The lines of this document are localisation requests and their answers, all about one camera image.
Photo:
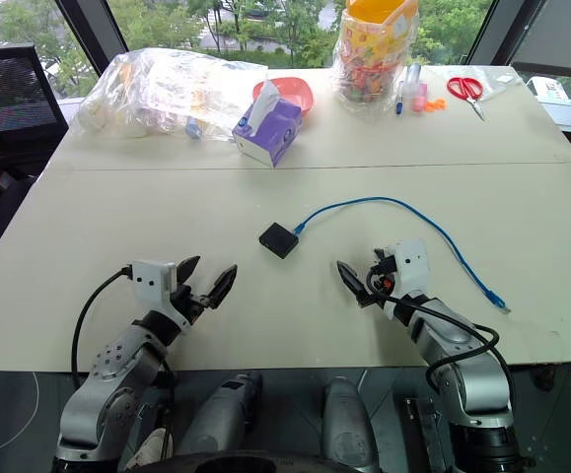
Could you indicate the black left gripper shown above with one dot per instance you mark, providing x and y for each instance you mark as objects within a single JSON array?
[{"x": 187, "y": 301}]

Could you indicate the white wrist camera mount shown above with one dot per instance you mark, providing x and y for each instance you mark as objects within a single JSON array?
[
  {"x": 409, "y": 271},
  {"x": 149, "y": 283}
]

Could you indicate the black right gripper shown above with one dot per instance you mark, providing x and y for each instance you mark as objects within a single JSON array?
[{"x": 378, "y": 291}]

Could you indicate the clear plastic bag with items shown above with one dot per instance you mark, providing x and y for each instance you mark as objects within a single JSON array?
[{"x": 166, "y": 88}]

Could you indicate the black metal bracket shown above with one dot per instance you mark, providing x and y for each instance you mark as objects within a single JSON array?
[{"x": 425, "y": 428}]

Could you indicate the small black box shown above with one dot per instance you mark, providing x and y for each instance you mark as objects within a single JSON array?
[{"x": 277, "y": 240}]

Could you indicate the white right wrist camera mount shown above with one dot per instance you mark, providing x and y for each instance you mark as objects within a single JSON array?
[{"x": 409, "y": 271}]

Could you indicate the red plastic bowl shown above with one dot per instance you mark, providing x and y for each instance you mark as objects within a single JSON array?
[{"x": 295, "y": 91}]

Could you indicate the orange small pieces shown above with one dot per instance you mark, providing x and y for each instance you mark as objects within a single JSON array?
[{"x": 435, "y": 105}]

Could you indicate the blue pen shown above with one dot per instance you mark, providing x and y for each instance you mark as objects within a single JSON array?
[{"x": 399, "y": 101}]

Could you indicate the grey rounded robot leg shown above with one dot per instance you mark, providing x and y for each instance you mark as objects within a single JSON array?
[
  {"x": 346, "y": 424},
  {"x": 226, "y": 414}
]

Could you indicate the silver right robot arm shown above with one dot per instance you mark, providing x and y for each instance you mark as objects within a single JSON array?
[{"x": 477, "y": 384}]

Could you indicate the bag of colourful snacks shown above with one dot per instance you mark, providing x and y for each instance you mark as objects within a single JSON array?
[{"x": 369, "y": 59}]

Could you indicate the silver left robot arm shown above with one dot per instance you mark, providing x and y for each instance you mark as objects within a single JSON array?
[{"x": 117, "y": 367}]

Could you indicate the black mesh office chair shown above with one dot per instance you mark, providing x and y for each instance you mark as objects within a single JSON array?
[{"x": 4, "y": 93}]

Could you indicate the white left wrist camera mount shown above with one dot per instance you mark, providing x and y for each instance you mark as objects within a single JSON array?
[{"x": 149, "y": 283}]

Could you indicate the pink small bottle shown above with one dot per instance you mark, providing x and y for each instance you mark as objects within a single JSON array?
[{"x": 419, "y": 101}]

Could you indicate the white tissue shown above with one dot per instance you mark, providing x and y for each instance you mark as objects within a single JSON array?
[{"x": 265, "y": 101}]

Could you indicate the purple tissue box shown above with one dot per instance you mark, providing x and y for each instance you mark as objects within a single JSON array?
[{"x": 275, "y": 133}]

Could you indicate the small clear plastic bag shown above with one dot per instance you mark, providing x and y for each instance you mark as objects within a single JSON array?
[{"x": 499, "y": 81}]

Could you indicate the dark window frame post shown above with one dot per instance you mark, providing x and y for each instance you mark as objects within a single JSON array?
[
  {"x": 90, "y": 29},
  {"x": 487, "y": 29}
]

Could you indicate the white shoe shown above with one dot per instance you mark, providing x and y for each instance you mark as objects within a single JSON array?
[{"x": 152, "y": 446}]

